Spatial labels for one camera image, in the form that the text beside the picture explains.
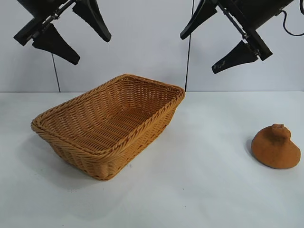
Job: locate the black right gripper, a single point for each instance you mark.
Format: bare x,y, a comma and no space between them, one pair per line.
256,12

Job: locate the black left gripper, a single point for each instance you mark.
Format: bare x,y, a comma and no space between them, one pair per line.
45,13

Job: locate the tan woven wicker basket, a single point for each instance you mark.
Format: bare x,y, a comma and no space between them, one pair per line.
107,133

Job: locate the orange with knobbed stem end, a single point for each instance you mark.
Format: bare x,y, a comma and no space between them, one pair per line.
275,152

